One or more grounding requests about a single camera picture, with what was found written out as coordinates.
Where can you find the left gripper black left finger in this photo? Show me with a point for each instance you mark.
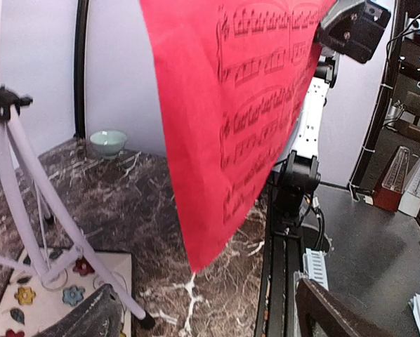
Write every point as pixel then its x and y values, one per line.
pixel 99 315

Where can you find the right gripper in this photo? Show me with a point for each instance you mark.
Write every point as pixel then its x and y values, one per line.
pixel 353 28

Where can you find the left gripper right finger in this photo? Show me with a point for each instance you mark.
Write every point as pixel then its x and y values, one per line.
pixel 316 305

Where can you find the red sheet music paper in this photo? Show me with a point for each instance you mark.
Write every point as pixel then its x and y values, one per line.
pixel 231 77

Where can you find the white perforated music stand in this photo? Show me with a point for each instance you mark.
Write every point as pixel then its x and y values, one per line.
pixel 14 143

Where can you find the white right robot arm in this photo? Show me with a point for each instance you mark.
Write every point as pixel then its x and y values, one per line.
pixel 298 169

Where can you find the floral square ceramic plate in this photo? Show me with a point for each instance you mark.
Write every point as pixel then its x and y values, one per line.
pixel 28 307

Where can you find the dark red metronome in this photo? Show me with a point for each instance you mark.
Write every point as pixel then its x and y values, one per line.
pixel 389 187

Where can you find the white metronome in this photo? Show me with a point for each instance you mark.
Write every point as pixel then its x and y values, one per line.
pixel 410 200

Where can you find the pale green ceramic bowl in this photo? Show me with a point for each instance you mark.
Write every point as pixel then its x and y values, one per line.
pixel 108 143

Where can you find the grey slotted cable duct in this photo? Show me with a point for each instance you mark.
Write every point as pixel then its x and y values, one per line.
pixel 315 267

